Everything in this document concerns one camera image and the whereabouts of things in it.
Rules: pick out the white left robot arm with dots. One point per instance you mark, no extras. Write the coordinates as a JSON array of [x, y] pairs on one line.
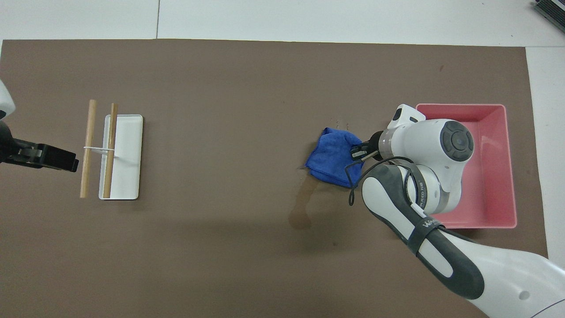
[[4, 101]]

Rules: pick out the white rack tray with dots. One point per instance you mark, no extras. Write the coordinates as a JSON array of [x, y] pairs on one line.
[[128, 176]]

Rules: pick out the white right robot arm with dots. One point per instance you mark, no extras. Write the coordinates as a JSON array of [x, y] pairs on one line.
[[423, 145]]

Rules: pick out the pink plastic bin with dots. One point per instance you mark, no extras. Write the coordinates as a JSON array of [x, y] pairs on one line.
[[490, 185]]

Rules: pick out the grey ribbed device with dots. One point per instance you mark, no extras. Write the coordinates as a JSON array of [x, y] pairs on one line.
[[551, 11]]

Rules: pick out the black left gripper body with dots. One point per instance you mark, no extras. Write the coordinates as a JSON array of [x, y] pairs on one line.
[[20, 152]]

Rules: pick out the spilled water puddle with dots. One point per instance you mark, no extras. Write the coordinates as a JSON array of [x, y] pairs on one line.
[[302, 207]]

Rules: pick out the brown table mat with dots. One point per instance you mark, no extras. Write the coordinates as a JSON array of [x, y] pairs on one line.
[[220, 88]]

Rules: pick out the blue microfiber towel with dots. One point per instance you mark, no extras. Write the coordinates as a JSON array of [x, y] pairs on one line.
[[331, 154]]

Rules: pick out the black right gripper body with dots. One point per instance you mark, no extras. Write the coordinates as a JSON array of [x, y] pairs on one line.
[[375, 143]]

